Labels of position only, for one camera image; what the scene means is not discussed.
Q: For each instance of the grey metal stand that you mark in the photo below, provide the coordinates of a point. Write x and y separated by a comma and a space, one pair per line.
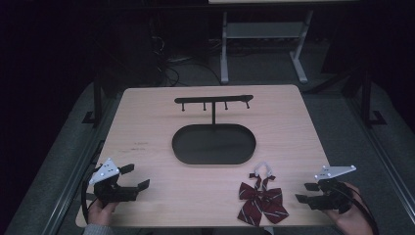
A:
263, 42

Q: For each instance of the person's left grey sleeve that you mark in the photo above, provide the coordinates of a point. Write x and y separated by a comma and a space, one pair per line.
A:
97, 229

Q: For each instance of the person's left hand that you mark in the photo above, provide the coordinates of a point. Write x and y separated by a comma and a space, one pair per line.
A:
100, 212

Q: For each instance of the black metal post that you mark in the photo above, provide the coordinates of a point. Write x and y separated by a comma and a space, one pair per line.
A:
97, 98
367, 98

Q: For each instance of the black hook stand with tray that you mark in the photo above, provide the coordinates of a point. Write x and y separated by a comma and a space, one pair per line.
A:
214, 137

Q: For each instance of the dark red striped bow tie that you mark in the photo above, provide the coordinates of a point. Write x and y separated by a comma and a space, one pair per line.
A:
261, 199

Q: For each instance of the person's right hand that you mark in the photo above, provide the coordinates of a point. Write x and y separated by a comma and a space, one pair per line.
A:
352, 218

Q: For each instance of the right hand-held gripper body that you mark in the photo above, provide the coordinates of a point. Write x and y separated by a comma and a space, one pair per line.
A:
332, 193

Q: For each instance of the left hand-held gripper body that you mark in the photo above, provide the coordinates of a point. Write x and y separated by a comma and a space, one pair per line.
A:
111, 189

